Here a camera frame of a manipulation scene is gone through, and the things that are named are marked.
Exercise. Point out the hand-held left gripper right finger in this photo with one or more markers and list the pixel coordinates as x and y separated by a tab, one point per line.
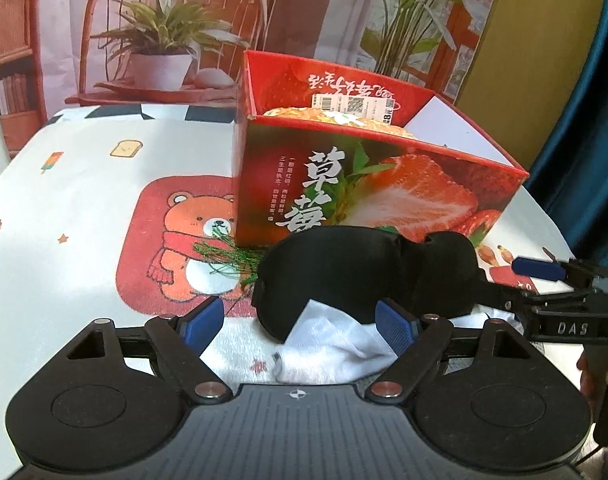
394	326

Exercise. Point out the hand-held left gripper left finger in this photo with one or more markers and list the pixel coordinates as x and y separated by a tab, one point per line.
203	322

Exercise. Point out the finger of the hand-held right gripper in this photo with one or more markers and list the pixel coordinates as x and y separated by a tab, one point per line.
536	267
506	301

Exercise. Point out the white sock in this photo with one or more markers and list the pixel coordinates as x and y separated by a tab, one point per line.
334	346

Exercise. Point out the green tinsel garland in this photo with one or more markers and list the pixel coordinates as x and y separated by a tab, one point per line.
228	260

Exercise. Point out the black eye mask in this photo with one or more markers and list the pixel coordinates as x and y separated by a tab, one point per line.
344	270

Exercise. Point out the red strawberry cardboard box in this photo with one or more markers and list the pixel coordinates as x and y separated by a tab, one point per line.
304	185

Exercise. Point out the orange plush toy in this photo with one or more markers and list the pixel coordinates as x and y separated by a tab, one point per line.
304	114

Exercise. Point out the person's right hand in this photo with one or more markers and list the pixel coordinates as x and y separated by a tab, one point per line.
586	377

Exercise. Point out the teal curtain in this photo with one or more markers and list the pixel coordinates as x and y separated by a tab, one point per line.
594	135

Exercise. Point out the bear print tablecloth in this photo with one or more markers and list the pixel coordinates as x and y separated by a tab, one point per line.
83	200

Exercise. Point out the printed room backdrop cloth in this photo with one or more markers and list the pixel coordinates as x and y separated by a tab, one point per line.
309	10

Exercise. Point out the wooden wall panel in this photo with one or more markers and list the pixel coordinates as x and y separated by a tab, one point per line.
529	60

